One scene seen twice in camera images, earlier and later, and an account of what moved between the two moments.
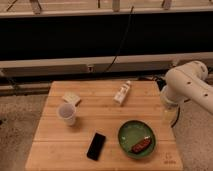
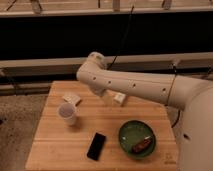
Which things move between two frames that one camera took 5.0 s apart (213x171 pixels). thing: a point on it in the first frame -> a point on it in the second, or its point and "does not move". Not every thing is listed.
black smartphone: x=96 y=147 does not move
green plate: x=133 y=132 does not move
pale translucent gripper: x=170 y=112 -> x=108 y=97
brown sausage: x=142 y=145 does not move
